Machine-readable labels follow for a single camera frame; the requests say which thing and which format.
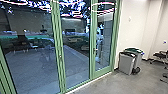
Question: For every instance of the grey trash bin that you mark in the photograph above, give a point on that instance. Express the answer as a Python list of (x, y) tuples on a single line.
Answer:
[(126, 63)]

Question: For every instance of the green lidded trash bin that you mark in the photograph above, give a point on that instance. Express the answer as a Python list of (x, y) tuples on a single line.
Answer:
[(138, 53)]

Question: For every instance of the green outdoor table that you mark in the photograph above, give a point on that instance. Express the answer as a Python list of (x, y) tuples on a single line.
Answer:
[(30, 38)]

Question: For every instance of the black wheeled office chair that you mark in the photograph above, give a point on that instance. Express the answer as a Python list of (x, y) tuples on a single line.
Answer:
[(160, 56)]

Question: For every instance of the white wall light switch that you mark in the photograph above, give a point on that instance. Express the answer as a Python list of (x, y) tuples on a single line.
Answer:
[(129, 19)]

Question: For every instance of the white wall outlet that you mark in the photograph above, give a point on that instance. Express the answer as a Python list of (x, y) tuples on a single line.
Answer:
[(164, 42)]

